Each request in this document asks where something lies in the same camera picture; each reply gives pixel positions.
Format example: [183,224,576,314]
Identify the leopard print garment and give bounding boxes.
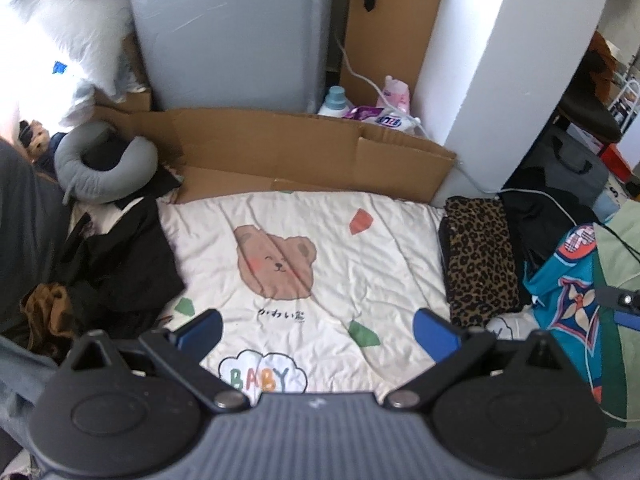
[438,196,521,328]

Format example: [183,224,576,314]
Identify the black garment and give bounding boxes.
[499,188,598,307]

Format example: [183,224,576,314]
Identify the black clothes pile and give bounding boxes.
[53,166,186,339]

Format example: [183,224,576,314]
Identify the teal patterned garment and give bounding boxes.
[522,223,632,428]

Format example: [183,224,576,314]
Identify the light green garment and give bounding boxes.
[596,200,639,428]

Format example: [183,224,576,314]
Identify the brown crumpled garment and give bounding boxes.
[21,283,77,363]

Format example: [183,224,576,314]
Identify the cream bear print blanket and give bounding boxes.
[158,192,450,400]

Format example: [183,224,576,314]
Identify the dark grey storage bag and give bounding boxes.
[516,126,608,207]

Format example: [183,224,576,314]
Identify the light blue denim garment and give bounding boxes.
[0,337,58,448]

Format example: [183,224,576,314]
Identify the dark grey trousers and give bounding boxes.
[0,141,70,322]

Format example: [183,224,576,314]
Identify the grey neck pillow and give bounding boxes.
[53,120,158,205]

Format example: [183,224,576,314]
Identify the brown cardboard sheet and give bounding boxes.
[93,106,456,203]

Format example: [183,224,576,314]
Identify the purple white detergent pack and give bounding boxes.
[344,105,419,134]

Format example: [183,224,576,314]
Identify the pink refill pouch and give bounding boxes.
[376,75,410,114]

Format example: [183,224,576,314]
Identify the small plush toy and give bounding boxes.
[17,120,51,162]

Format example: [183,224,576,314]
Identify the white detergent bottle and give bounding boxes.
[318,86,350,118]

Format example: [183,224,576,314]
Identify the tall cardboard box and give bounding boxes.
[340,0,440,105]

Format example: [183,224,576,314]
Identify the grey wrapped appliance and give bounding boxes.
[131,0,332,113]

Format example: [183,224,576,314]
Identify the white pillow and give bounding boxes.
[1,0,137,127]

